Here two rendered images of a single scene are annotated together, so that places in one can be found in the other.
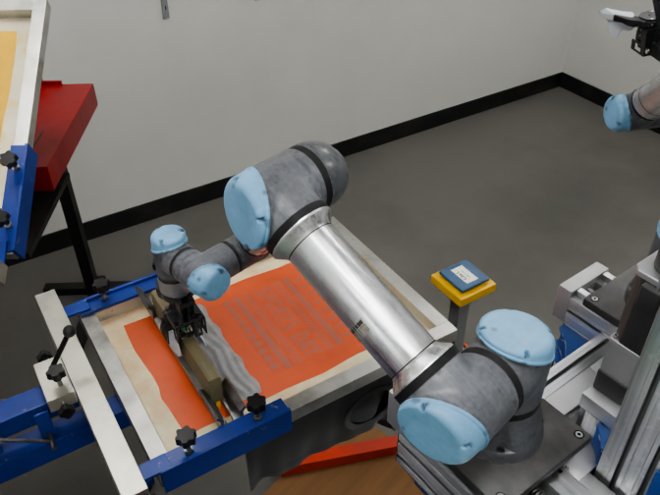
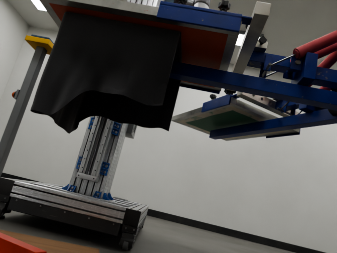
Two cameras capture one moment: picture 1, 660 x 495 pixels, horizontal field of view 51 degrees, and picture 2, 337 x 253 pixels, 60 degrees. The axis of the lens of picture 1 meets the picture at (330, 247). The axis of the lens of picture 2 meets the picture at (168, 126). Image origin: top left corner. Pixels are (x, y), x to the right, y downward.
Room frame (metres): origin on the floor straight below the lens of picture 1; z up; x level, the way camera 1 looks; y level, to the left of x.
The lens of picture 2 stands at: (2.13, 1.08, 0.33)
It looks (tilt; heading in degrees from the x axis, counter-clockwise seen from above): 14 degrees up; 218
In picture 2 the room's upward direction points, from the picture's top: 14 degrees clockwise
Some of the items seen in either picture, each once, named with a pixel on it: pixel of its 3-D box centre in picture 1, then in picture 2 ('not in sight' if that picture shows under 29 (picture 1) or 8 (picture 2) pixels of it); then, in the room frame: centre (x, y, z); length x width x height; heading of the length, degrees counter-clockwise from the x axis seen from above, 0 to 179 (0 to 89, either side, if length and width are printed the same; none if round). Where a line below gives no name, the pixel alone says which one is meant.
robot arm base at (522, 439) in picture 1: (500, 406); not in sight; (0.74, -0.28, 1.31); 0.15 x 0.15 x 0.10
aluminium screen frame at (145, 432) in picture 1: (263, 324); (145, 48); (1.28, 0.17, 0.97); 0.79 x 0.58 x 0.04; 122
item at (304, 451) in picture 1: (320, 414); (129, 99); (1.15, 0.03, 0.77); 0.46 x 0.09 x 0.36; 122
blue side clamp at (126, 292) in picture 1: (136, 296); (198, 19); (1.39, 0.52, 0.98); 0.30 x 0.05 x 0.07; 122
